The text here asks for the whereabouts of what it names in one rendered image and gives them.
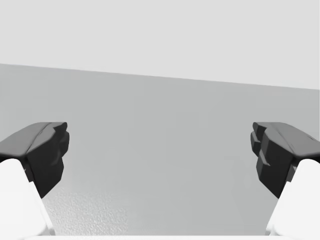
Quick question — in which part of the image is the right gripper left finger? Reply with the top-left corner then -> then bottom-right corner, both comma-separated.
0,121 -> 71,236

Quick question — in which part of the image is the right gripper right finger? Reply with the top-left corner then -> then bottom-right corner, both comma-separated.
250,121 -> 320,236

